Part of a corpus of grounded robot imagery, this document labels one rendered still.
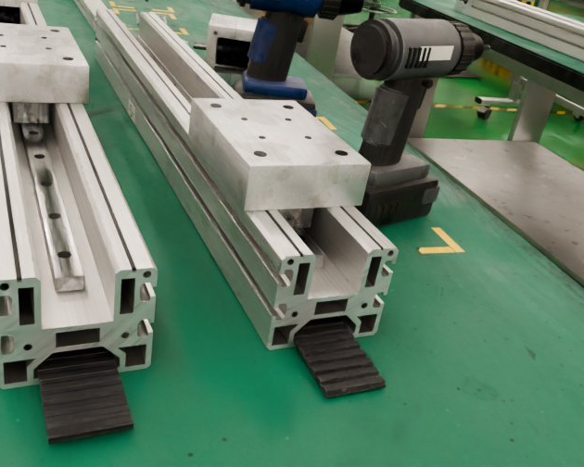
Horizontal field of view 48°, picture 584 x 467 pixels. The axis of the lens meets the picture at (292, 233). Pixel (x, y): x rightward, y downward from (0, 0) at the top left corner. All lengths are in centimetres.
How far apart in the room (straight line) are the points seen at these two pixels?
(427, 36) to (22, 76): 40
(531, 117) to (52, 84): 273
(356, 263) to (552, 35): 179
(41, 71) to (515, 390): 52
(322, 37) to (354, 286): 314
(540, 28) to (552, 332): 170
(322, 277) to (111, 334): 17
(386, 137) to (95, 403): 41
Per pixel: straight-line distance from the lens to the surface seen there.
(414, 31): 68
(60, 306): 48
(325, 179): 54
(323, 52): 365
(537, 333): 64
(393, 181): 73
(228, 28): 114
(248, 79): 96
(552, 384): 59
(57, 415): 45
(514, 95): 441
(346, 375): 50
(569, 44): 220
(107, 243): 47
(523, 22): 234
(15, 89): 72
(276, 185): 53
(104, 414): 45
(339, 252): 55
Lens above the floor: 110
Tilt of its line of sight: 28 degrees down
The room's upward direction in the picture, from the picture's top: 10 degrees clockwise
